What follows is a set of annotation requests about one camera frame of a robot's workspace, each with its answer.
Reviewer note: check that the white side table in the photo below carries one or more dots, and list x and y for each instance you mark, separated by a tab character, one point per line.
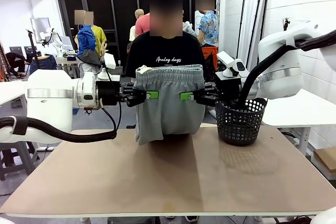
309	113

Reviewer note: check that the black perforated plastic basket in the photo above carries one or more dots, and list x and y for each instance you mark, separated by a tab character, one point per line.
239	129

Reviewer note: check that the black tripod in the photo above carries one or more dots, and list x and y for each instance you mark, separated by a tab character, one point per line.
32	45

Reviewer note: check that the white board panel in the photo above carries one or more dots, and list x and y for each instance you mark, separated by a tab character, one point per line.
38	24

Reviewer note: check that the person in floral blue shirt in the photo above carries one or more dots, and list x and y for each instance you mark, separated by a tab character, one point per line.
208	30

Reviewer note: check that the grey plastic stool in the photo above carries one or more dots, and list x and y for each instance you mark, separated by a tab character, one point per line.
21	161

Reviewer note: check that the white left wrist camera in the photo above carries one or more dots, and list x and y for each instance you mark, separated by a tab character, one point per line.
109	60

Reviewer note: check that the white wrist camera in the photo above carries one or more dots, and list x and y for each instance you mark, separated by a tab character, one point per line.
109	60
225	60

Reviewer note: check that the person's left shoe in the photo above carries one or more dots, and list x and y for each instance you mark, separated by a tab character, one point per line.
191	218

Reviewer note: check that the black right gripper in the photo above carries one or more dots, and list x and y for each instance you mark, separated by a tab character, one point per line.
228	89

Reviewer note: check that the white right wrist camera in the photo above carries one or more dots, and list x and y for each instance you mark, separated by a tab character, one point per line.
225	60

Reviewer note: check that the person in red shirt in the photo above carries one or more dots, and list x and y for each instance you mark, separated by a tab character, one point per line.
141	24

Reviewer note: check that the black backdrop stand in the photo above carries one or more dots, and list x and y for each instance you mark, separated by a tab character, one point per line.
262	3

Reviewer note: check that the person in black t-shirt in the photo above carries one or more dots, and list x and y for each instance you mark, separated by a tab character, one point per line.
168	48

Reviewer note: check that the person's right shoe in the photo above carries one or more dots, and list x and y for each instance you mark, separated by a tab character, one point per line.
170	217

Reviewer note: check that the small camera on tripod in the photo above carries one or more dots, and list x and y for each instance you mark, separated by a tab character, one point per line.
286	23

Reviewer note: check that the person's shoe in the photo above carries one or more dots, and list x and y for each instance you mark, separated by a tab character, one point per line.
191	218
170	217

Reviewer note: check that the flat brown cardboard box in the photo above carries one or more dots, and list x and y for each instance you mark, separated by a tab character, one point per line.
326	157

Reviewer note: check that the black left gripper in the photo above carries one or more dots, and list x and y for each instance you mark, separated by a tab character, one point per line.
107	94

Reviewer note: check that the white rectangular table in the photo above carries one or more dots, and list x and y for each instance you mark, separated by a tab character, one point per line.
10	93

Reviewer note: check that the grey training pants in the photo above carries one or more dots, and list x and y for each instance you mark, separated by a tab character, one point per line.
170	113

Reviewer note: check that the person in black clothes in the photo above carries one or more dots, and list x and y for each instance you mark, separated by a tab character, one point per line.
15	62

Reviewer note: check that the blue cloth-covered table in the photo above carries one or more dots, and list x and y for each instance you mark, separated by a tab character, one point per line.
43	64

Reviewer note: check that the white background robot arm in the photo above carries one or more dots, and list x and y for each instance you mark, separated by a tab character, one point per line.
55	39

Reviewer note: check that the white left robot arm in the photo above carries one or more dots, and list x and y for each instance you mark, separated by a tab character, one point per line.
50	103

